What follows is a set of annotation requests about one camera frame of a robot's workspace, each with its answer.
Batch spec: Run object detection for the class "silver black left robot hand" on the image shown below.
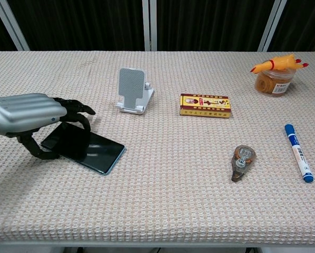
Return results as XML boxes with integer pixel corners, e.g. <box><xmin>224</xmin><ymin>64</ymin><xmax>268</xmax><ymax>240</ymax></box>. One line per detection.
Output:
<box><xmin>0</xmin><ymin>93</ymin><xmax>96</xmax><ymax>161</ymax></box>

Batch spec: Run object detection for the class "black smartphone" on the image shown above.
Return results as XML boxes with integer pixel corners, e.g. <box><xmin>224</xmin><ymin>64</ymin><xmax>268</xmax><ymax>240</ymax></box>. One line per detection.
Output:
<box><xmin>40</xmin><ymin>121</ymin><xmax>127</xmax><ymax>176</ymax></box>

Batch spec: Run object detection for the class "white folding phone stand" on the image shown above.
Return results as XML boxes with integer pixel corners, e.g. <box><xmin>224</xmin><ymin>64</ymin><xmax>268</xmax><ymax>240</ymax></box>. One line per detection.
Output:
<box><xmin>114</xmin><ymin>67</ymin><xmax>155</xmax><ymax>115</ymax></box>

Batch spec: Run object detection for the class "black pleated curtain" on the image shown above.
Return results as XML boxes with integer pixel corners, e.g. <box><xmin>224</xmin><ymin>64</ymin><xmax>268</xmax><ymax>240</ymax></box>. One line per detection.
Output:
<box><xmin>0</xmin><ymin>0</ymin><xmax>315</xmax><ymax>53</ymax></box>

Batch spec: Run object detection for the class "beige waffle tablecloth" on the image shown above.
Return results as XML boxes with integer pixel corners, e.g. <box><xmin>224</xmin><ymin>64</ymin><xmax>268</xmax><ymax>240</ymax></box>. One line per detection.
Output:
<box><xmin>0</xmin><ymin>50</ymin><xmax>315</xmax><ymax>245</ymax></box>

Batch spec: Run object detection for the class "yellow red printed box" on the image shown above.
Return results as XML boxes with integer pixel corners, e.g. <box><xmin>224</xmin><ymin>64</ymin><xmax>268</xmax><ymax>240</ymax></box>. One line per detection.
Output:
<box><xmin>179</xmin><ymin>93</ymin><xmax>232</xmax><ymax>119</ymax></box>

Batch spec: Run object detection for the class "brown correction tape dispenser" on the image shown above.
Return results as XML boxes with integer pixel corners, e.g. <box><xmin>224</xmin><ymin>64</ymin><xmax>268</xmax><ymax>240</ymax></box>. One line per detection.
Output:
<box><xmin>230</xmin><ymin>144</ymin><xmax>258</xmax><ymax>183</ymax></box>

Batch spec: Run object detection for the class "clear jar of rubber bands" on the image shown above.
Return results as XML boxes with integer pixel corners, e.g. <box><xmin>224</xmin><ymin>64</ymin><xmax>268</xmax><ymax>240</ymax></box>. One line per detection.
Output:
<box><xmin>254</xmin><ymin>68</ymin><xmax>293</xmax><ymax>98</ymax></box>

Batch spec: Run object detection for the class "yellow rubber chicken toy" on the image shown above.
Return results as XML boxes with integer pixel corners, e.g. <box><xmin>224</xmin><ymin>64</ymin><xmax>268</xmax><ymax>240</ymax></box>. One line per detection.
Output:
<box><xmin>250</xmin><ymin>53</ymin><xmax>310</xmax><ymax>74</ymax></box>

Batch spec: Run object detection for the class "blue white marker pen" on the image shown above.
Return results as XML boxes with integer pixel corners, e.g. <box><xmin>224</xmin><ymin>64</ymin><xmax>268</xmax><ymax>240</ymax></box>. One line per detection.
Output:
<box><xmin>283</xmin><ymin>123</ymin><xmax>315</xmax><ymax>184</ymax></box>

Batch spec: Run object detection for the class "grey slanted frame post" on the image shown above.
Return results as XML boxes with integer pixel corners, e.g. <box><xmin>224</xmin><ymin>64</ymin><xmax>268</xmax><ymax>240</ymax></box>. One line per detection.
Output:
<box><xmin>257</xmin><ymin>0</ymin><xmax>289</xmax><ymax>52</ymax></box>
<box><xmin>0</xmin><ymin>0</ymin><xmax>31</xmax><ymax>52</ymax></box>

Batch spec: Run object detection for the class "grey upright frame post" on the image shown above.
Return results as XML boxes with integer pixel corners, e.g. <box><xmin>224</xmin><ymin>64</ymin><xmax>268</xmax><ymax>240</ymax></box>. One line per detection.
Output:
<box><xmin>142</xmin><ymin>0</ymin><xmax>158</xmax><ymax>52</ymax></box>

